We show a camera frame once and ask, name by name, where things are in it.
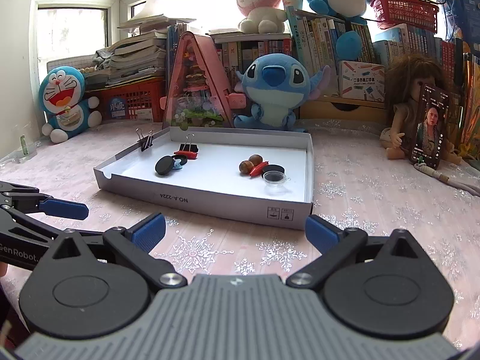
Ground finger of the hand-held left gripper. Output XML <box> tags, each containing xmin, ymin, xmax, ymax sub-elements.
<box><xmin>0</xmin><ymin>206</ymin><xmax>64</xmax><ymax>246</ymax></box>
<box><xmin>0</xmin><ymin>181</ymin><xmax>89</xmax><ymax>221</ymax></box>

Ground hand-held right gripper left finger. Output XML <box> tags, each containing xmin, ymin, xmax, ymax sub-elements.
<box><xmin>37</xmin><ymin>212</ymin><xmax>188</xmax><ymax>291</ymax></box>

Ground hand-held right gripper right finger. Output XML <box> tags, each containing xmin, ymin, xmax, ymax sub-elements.
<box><xmin>286</xmin><ymin>214</ymin><xmax>436</xmax><ymax>291</ymax></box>

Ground small black round lid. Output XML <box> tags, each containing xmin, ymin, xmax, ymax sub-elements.
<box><xmin>155</xmin><ymin>156</ymin><xmax>178</xmax><ymax>176</ymax></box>

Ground large black binder clip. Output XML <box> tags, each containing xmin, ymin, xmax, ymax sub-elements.
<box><xmin>178</xmin><ymin>134</ymin><xmax>199</xmax><ymax>154</ymax></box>

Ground white cardboard box tray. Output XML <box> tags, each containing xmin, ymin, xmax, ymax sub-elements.
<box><xmin>94</xmin><ymin>125</ymin><xmax>314</xmax><ymax>231</ymax></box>

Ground clear stand with green item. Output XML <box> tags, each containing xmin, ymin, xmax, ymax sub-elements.
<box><xmin>17</xmin><ymin>135</ymin><xmax>38</xmax><ymax>163</ymax></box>

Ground small black binder clip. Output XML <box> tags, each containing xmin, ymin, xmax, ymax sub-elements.
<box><xmin>135</xmin><ymin>128</ymin><xmax>154</xmax><ymax>152</ymax></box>

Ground blue robot cat plush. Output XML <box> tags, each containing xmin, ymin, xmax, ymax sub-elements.
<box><xmin>38</xmin><ymin>67</ymin><xmax>103</xmax><ymax>144</ymax></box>

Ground wooden drawer box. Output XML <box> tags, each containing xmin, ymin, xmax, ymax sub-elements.
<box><xmin>300</xmin><ymin>95</ymin><xmax>391</xmax><ymax>124</ymax></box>

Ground large red plastic basket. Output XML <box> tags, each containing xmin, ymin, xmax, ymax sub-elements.
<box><xmin>86</xmin><ymin>79</ymin><xmax>167</xmax><ymax>122</ymax></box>

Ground grey grid cutting mat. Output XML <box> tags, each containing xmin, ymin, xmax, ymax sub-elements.
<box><xmin>47</xmin><ymin>54</ymin><xmax>99</xmax><ymax>76</ymax></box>

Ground blue alien plush toy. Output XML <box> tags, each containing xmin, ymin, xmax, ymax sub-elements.
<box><xmin>234</xmin><ymin>53</ymin><xmax>331</xmax><ymax>132</ymax></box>

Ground printed cardboard box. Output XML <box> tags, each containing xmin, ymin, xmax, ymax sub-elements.
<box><xmin>337</xmin><ymin>61</ymin><xmax>385</xmax><ymax>102</ymax></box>

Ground pink triangular house box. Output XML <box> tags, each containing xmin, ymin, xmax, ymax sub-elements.
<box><xmin>160</xmin><ymin>33</ymin><xmax>246</xmax><ymax>130</ymax></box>

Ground stack of books and papers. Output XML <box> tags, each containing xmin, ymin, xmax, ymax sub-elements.
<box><xmin>94</xmin><ymin>0</ymin><xmax>167</xmax><ymax>83</ymax></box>

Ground brown haired doll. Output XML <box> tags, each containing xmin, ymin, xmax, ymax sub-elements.
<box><xmin>380</xmin><ymin>54</ymin><xmax>462</xmax><ymax>166</ymax></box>

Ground blue book set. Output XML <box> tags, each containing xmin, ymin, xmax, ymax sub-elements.
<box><xmin>167</xmin><ymin>24</ymin><xmax>188</xmax><ymax>83</ymax></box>

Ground row of shelf books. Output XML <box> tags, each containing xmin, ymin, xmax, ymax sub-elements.
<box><xmin>210</xmin><ymin>17</ymin><xmax>466</xmax><ymax>98</ymax></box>

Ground upright books beside doll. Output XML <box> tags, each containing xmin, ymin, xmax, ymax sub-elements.
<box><xmin>459</xmin><ymin>52</ymin><xmax>480</xmax><ymax>147</ymax></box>

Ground pink rabbit plush toy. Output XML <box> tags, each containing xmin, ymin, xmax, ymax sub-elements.
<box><xmin>232</xmin><ymin>0</ymin><xmax>287</xmax><ymax>34</ymax></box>

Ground small red plastic basket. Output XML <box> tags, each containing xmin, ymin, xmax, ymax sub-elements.
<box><xmin>370</xmin><ymin>0</ymin><xmax>439</xmax><ymax>31</ymax></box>

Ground blue printed packet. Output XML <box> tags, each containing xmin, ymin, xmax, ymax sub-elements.
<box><xmin>444</xmin><ymin>0</ymin><xmax>480</xmax><ymax>42</ymax></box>

